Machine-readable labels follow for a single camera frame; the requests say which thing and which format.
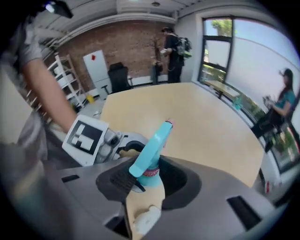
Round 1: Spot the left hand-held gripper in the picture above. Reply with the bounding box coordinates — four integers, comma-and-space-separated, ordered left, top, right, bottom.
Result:
61, 114, 149, 167

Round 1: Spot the person's left forearm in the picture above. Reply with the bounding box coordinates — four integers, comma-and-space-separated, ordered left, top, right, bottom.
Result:
22, 57, 79, 133

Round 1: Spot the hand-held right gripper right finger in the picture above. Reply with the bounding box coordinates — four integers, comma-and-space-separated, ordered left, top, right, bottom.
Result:
157, 156, 203, 210

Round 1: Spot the small wooden side table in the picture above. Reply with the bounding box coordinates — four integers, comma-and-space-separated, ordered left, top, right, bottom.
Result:
205, 80, 241, 100

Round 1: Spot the black round stool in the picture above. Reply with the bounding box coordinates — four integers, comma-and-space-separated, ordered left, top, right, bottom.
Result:
100, 84, 110, 101

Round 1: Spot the black office chair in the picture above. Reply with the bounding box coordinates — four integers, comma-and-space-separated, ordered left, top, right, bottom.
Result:
107, 61, 133, 95

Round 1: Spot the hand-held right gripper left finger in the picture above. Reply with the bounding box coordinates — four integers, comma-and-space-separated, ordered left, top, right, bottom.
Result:
96, 163, 144, 201

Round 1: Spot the bare potted tree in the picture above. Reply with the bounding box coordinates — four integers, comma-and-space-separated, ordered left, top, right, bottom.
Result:
149, 35, 165, 85

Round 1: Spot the black framed window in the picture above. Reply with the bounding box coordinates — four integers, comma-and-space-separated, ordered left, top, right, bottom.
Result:
197, 14, 300, 174

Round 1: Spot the black head-worn camera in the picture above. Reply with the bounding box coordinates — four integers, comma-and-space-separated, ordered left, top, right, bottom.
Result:
44, 0, 74, 19

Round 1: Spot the teal spray head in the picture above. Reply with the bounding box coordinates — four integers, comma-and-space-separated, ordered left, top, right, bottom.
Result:
128, 119, 175, 179

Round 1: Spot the person's grey shirt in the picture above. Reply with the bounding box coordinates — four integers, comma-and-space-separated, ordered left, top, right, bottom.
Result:
0, 14, 79, 169

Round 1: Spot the white round plastic piece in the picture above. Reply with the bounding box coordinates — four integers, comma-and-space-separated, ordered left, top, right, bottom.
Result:
133, 205, 163, 235

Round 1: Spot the white metal shelf rack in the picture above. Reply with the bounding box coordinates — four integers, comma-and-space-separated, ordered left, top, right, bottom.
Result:
46, 54, 87, 111

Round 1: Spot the teal spray bottle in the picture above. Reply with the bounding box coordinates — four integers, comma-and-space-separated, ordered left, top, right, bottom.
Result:
137, 173, 165, 188

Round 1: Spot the small teal bottle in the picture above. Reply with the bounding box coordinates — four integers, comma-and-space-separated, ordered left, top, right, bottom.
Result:
232, 96, 244, 110

